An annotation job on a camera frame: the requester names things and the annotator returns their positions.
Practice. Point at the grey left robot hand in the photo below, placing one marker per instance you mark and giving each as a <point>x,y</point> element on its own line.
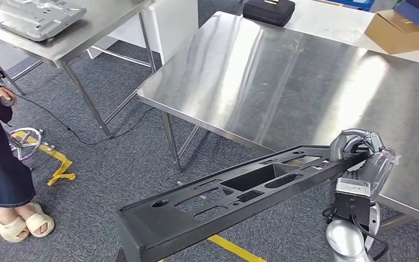
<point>121,256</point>

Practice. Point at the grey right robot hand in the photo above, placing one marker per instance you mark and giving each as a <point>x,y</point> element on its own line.
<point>381,170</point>

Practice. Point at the person's hand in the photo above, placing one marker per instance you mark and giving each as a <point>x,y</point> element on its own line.
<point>3,92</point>

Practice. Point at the black round controller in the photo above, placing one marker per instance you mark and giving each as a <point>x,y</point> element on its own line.
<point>8,102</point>

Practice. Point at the black perforated plastic panel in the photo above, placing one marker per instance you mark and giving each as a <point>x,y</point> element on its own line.
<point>151,227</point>

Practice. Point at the stainless steel workbench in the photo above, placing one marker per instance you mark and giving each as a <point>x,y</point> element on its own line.
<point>267,90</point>

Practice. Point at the chrome chair base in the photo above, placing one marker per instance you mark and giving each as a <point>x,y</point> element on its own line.
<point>24,144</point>

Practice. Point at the grey stamped metal plate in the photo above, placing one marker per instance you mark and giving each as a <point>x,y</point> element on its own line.
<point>32,18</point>

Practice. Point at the cream slipper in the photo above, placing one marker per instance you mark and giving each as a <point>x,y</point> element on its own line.
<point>3,227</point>
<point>41,220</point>

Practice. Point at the loose yellow floor tape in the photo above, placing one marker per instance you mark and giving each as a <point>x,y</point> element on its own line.
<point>63,168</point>

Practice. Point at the stainless steel table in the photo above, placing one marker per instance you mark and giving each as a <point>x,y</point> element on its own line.
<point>86,32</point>

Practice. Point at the yellow floor tape square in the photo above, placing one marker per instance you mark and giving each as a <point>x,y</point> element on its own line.
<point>231,247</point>

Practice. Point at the brown cardboard box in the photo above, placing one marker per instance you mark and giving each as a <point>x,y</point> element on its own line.
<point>390,36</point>

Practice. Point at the white table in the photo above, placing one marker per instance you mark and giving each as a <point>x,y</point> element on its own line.
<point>332,25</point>

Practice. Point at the white panel desk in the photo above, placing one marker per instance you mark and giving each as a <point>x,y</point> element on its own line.
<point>173,29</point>

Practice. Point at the black zip case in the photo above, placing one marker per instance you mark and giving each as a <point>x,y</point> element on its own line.
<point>267,12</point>

